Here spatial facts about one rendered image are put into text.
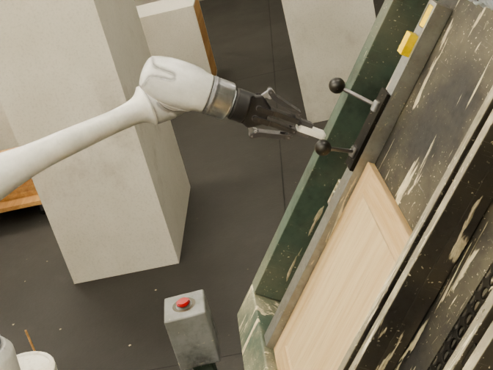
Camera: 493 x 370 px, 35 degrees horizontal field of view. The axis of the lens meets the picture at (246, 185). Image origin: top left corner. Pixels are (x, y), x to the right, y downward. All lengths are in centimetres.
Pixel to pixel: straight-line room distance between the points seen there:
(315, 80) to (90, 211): 198
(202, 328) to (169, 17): 453
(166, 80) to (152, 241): 256
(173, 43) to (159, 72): 484
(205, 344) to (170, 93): 83
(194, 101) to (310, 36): 361
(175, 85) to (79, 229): 259
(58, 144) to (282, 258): 77
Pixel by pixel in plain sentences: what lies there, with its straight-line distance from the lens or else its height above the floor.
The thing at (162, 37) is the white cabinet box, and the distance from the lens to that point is 658.
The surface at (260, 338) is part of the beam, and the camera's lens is 210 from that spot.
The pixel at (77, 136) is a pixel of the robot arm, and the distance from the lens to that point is 178.
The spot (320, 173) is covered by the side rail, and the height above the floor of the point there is 123.
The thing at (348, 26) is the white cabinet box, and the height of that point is 63.
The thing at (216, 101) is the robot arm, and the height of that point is 158.
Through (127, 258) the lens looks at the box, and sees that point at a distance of 432.
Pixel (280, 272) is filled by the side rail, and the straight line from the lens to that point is 224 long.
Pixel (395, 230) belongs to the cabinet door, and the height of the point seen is 133.
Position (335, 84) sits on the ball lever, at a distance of 183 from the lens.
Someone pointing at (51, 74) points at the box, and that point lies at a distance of 393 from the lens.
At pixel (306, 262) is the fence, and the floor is 112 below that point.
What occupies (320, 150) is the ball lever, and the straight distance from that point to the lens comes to 176.
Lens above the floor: 218
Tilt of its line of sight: 26 degrees down
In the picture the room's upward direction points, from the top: 15 degrees counter-clockwise
